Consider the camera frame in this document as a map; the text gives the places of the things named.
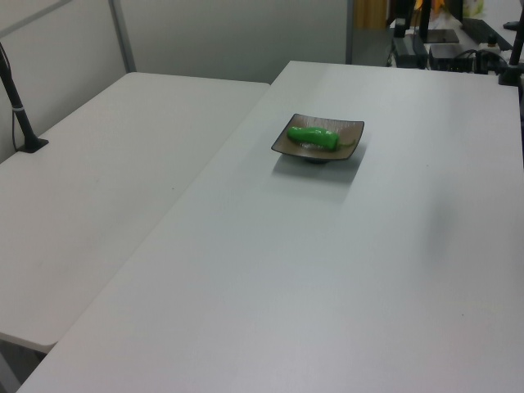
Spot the black electronics box with lights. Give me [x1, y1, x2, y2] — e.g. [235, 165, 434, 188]
[427, 43, 478, 74]

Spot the black camera pole with base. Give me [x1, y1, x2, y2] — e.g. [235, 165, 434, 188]
[0, 40, 50, 155]

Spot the square brown ceramic plate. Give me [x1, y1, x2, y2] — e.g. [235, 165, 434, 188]
[270, 113, 366, 166]

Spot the black monitor stand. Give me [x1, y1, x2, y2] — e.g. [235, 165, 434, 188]
[416, 0, 462, 45]

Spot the green chili pepper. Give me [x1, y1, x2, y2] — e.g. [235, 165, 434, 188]
[286, 125, 358, 152]

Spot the grey partition post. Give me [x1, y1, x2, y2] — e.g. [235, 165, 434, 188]
[345, 0, 355, 65]
[107, 0, 138, 75]

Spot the brown wooden cabinet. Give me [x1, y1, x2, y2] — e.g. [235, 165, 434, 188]
[353, 0, 389, 30]

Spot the white side table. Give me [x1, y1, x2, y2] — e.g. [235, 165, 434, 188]
[0, 71, 272, 354]

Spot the green and white box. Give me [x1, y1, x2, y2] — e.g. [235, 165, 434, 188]
[462, 0, 487, 18]

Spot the black camera pole with clamp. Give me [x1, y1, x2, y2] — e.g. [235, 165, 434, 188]
[496, 0, 524, 88]

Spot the black keyboard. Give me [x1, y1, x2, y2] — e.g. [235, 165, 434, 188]
[461, 17, 513, 52]

